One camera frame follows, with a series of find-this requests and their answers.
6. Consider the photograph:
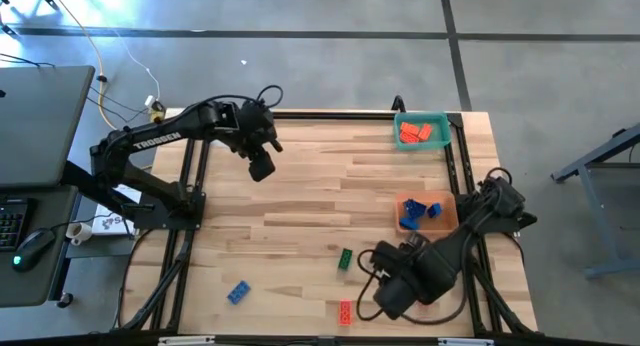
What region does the white metal plate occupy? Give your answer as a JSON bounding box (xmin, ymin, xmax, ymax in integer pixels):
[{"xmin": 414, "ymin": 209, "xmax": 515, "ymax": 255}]
[
  {"xmin": 437, "ymin": 337, "xmax": 496, "ymax": 346},
  {"xmin": 157, "ymin": 335, "xmax": 216, "ymax": 346}
]

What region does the orange plastic bin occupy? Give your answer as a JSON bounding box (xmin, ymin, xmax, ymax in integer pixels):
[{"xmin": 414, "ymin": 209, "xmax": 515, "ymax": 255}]
[{"xmin": 393, "ymin": 190, "xmax": 460, "ymax": 236}]

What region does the white printed paper sheet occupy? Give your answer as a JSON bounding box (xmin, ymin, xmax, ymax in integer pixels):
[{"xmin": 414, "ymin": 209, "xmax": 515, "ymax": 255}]
[{"xmin": 91, "ymin": 188, "xmax": 142, "ymax": 236}]

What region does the teal plastic bin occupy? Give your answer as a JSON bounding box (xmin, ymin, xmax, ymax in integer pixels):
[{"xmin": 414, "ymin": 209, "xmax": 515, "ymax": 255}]
[{"xmin": 393, "ymin": 110, "xmax": 453, "ymax": 153}]

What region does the white mug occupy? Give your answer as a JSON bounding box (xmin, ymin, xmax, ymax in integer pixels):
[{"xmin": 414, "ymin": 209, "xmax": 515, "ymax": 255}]
[{"xmin": 65, "ymin": 221, "xmax": 94, "ymax": 247}]

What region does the blue-grey metal table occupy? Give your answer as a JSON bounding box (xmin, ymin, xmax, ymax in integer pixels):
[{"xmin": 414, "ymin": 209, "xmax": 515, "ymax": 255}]
[{"xmin": 551, "ymin": 121, "xmax": 640, "ymax": 281}]

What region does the black computer mouse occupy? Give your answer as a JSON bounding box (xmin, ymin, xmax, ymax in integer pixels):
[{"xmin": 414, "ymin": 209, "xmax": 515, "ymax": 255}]
[{"xmin": 11, "ymin": 228, "xmax": 58, "ymax": 274}]

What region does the backlit computer keyboard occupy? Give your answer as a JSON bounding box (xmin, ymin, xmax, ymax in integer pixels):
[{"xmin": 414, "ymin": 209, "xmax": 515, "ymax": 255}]
[{"xmin": 0, "ymin": 198, "xmax": 30, "ymax": 252}]

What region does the dark desk surface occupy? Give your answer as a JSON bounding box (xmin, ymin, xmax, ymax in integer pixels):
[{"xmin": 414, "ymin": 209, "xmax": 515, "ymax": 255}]
[{"xmin": 0, "ymin": 184, "xmax": 81, "ymax": 308}]

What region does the black aluminium table frame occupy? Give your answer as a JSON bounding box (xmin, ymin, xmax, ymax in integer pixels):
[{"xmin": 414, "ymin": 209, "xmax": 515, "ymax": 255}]
[{"xmin": 112, "ymin": 94, "xmax": 539, "ymax": 346}]

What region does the white cable with plug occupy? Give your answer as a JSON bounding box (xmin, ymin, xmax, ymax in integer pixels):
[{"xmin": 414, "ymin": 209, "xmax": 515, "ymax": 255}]
[{"xmin": 112, "ymin": 28, "xmax": 162, "ymax": 108}]

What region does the yellow floor cable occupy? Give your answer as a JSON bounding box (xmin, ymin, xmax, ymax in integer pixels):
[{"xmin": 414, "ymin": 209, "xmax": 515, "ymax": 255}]
[{"xmin": 43, "ymin": 0, "xmax": 124, "ymax": 133}]

